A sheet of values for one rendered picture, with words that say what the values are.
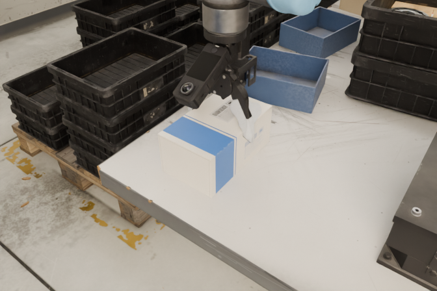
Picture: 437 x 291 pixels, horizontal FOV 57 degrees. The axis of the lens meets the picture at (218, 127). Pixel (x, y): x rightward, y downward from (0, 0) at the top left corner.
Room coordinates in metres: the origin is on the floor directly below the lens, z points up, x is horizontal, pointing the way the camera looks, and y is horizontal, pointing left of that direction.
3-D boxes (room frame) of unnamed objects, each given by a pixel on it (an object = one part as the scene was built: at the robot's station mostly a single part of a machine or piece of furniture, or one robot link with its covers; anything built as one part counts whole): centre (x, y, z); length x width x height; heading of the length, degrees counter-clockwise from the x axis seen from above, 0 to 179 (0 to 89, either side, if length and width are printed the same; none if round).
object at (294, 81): (0.87, -0.15, 0.74); 0.20 x 0.15 x 0.07; 66
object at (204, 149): (0.61, 0.00, 0.75); 0.20 x 0.12 x 0.09; 144
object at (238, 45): (0.63, -0.02, 0.90); 0.09 x 0.08 x 0.12; 144
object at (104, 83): (1.27, 0.34, 0.37); 0.40 x 0.30 x 0.45; 143
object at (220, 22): (0.63, -0.01, 0.98); 0.08 x 0.08 x 0.05
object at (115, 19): (1.83, 0.43, 0.37); 0.40 x 0.30 x 0.45; 144
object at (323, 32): (1.14, -0.31, 0.74); 0.20 x 0.15 x 0.07; 134
